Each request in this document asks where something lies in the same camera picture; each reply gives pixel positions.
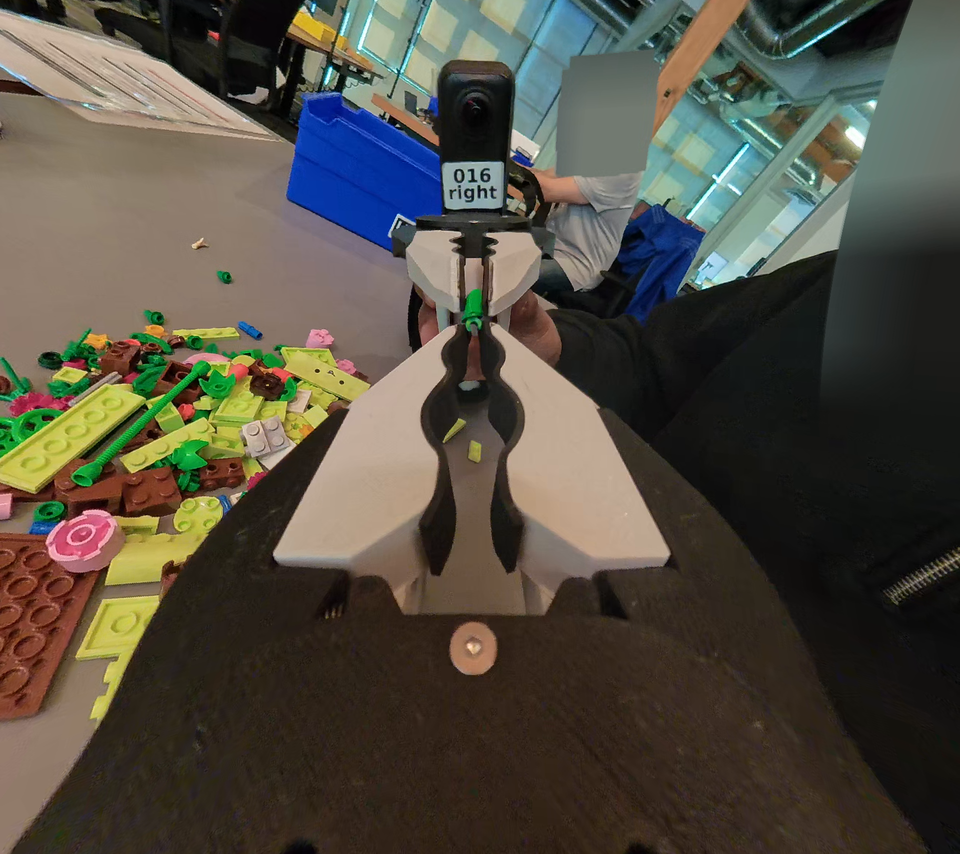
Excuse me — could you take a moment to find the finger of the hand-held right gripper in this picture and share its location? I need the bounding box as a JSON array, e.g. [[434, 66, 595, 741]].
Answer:
[[406, 234, 464, 312], [485, 235, 544, 316]]

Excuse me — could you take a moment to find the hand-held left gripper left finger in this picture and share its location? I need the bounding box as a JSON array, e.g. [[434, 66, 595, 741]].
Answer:
[[273, 327, 464, 609]]

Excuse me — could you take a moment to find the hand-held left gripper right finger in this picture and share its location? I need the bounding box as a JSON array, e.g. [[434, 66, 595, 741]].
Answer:
[[486, 329, 672, 609]]

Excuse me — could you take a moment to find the pile of small toy bricks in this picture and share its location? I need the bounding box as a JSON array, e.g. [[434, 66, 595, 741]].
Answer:
[[0, 323, 376, 722]]

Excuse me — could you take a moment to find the green toy stem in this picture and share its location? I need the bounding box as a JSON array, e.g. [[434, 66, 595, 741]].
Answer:
[[70, 359, 214, 488]]

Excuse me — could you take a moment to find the person's right hand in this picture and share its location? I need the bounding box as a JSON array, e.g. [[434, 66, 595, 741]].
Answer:
[[417, 293, 564, 384]]

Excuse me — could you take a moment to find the lime face print tile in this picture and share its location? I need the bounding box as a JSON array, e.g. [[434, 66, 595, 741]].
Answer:
[[280, 347, 373, 402]]

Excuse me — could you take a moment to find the blue plastic bin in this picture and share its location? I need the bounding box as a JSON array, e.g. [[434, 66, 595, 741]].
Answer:
[[285, 92, 444, 252]]

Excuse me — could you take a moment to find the blue jacket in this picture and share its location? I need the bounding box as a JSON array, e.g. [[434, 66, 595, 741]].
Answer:
[[618, 200, 707, 324]]

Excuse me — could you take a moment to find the yellow plastic bin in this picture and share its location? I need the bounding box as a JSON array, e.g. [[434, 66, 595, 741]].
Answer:
[[290, 13, 354, 53]]

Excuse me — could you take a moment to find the pink printed round tile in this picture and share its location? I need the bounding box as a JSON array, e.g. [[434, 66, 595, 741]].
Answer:
[[44, 508, 127, 574]]

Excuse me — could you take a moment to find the long wide lime plate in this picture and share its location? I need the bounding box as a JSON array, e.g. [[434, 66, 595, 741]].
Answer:
[[0, 384, 148, 495]]

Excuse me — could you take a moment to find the green toy wheel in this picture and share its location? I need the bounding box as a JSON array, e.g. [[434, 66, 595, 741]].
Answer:
[[0, 411, 66, 458]]

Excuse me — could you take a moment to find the brown toy brick plate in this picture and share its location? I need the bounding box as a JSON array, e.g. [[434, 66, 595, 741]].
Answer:
[[0, 542, 103, 723]]

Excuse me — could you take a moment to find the laminated paper sheet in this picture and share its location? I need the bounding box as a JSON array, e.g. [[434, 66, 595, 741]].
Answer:
[[0, 9, 280, 139]]

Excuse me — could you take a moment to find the metal flexible hose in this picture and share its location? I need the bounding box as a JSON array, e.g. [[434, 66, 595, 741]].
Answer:
[[882, 545, 960, 607]]

